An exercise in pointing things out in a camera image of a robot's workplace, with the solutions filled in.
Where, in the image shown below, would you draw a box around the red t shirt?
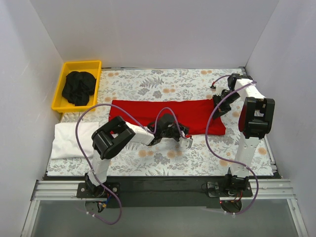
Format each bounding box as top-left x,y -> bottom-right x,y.
109,99 -> 226,136

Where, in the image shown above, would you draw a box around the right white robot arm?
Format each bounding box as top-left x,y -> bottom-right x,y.
207,74 -> 275,196

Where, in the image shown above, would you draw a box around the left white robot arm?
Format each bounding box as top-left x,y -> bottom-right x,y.
85,114 -> 193,198

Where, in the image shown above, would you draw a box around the floral patterned table mat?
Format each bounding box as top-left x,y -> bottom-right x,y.
46,68 -> 275,177

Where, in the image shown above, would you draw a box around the yellow plastic bin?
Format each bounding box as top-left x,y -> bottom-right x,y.
51,60 -> 102,113

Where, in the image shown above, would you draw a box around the black crumpled t shirt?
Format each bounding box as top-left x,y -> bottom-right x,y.
62,71 -> 96,106

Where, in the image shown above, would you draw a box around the white folded t shirt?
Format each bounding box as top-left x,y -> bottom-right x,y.
50,122 -> 99,159

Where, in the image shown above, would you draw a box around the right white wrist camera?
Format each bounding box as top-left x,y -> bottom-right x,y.
210,84 -> 225,97

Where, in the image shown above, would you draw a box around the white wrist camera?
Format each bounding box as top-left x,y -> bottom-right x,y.
178,137 -> 193,149
210,84 -> 225,97

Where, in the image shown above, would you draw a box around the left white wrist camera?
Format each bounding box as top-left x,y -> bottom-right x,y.
178,137 -> 193,149

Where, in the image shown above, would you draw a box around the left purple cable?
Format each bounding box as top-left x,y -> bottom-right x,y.
75,103 -> 187,225

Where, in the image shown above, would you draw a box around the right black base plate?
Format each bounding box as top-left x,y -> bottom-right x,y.
201,182 -> 256,198

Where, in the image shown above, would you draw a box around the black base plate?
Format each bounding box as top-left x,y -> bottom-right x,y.
76,182 -> 120,198
201,182 -> 256,198

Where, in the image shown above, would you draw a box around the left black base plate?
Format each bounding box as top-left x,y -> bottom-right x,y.
76,182 -> 120,198

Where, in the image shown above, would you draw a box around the aluminium frame rail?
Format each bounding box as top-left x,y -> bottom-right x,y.
32,177 -> 296,200

